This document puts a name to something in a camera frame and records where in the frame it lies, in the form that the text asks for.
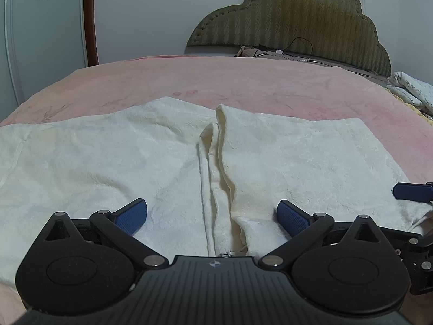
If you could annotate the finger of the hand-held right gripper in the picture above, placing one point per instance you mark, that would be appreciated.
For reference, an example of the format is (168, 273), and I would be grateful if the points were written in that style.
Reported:
(417, 267)
(411, 192)

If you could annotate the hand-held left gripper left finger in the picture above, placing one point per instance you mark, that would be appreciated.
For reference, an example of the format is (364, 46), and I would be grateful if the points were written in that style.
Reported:
(132, 215)

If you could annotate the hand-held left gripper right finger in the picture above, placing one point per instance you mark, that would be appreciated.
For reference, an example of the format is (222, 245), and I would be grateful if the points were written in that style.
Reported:
(291, 218)

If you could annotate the white pants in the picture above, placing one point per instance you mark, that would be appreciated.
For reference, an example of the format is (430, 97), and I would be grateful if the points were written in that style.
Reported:
(135, 155)

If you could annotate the white printed quilt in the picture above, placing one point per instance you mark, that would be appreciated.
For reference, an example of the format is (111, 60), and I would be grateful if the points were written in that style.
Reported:
(414, 89)

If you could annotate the pink bed blanket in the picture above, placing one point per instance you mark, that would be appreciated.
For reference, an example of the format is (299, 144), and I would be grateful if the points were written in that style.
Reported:
(209, 78)

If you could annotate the floral glass wardrobe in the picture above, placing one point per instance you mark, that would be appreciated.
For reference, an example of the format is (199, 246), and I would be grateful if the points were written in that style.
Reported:
(40, 40)

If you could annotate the olive padded headboard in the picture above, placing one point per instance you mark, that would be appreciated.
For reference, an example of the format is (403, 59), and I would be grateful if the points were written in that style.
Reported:
(297, 17)

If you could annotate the brown wooden door frame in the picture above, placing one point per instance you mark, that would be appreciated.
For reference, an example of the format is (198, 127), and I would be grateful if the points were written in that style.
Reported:
(90, 20)

